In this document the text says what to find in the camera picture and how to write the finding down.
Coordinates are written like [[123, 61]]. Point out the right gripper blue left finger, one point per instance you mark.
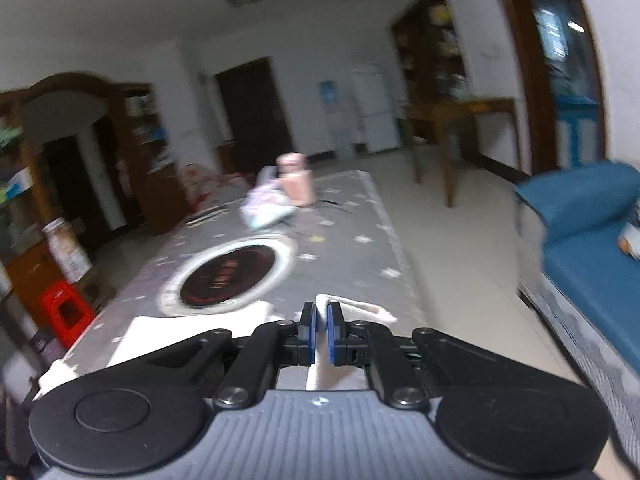
[[284, 342]]

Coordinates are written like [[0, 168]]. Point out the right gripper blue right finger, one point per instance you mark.
[[360, 342]]

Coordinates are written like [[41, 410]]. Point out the cream white garment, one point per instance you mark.
[[146, 334]]

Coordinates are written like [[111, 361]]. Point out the round black induction cooktop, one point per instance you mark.
[[228, 277]]

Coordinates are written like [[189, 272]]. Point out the soft tissue pack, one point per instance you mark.
[[267, 203]]

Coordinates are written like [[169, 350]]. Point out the pink thermos bottle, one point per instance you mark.
[[296, 179]]

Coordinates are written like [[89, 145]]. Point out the water dispenser with blue bottle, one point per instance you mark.
[[337, 120]]

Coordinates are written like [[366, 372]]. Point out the red plastic stool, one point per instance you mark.
[[67, 311]]

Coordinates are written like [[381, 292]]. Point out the white paper sack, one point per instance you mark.
[[66, 250]]

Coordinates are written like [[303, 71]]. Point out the dark wooden side table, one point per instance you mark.
[[455, 132]]

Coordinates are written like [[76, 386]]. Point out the dark wooden door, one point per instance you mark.
[[255, 115]]

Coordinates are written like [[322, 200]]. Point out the dark wooden shelf cabinet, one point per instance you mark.
[[153, 181]]

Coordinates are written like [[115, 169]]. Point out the white refrigerator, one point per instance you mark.
[[375, 108]]

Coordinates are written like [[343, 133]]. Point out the blue sofa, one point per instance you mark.
[[582, 213]]

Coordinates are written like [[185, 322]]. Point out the butterfly patterned pillow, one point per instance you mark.
[[629, 239]]

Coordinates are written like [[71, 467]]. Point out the tall dark display cabinet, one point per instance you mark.
[[429, 51]]

